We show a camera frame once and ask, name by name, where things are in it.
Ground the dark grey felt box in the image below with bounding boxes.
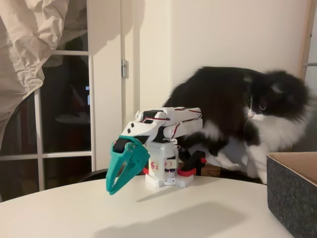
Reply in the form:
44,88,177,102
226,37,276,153
266,151,317,238

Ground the dark wooden chair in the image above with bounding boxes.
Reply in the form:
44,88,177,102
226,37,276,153
79,162,267,185

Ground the white glazed door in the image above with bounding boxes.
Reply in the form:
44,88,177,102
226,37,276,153
0,0,141,199

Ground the metal door hinge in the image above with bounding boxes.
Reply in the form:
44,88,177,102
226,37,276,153
120,59,130,79

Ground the black and white cat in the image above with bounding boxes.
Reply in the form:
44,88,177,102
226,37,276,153
163,65,314,185

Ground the beige crumpled curtain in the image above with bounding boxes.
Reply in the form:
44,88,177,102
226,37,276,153
0,0,88,152

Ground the light wooden shelf post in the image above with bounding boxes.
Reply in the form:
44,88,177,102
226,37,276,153
296,0,317,80

